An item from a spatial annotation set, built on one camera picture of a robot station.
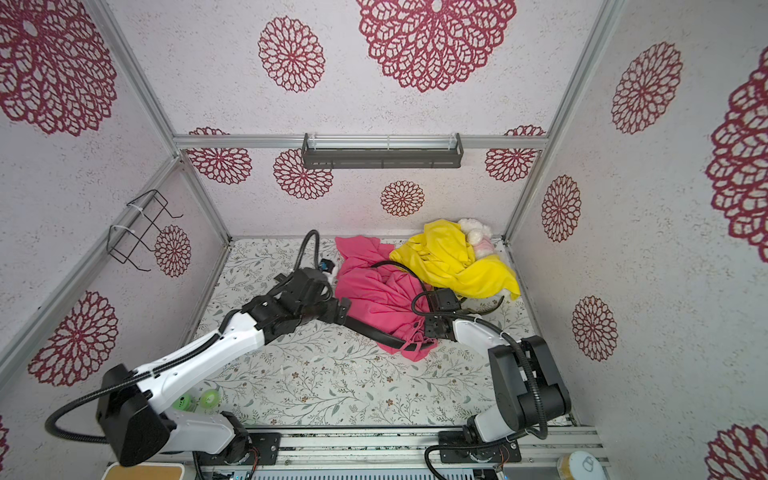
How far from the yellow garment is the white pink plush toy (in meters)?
0.01

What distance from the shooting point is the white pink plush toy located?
103 centimetres

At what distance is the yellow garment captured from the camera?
0.96 metres
